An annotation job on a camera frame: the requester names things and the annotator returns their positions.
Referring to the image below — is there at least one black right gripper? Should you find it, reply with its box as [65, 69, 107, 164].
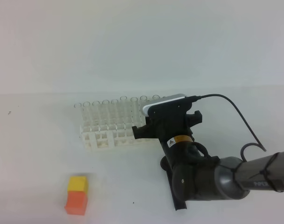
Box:
[132, 100, 202, 148]

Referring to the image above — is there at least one clear glass test tube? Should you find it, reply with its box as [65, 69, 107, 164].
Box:
[152, 95, 160, 103]

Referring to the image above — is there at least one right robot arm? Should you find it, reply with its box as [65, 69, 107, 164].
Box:
[133, 99, 284, 209]

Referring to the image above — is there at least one white plastic test tube rack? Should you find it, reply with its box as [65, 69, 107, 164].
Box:
[80, 120, 158, 152]

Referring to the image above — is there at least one black plastic scoop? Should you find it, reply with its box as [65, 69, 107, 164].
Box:
[160, 156, 187, 211]

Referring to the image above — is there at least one yellow cube block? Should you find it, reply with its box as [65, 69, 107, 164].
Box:
[67, 176, 89, 194]

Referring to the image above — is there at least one orange cube block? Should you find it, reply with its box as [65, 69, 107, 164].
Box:
[64, 191, 88, 216]

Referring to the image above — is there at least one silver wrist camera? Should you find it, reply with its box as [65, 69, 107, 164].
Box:
[147, 93, 187, 116]

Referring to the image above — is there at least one black right camera cable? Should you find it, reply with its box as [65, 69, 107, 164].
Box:
[186, 93, 267, 164]

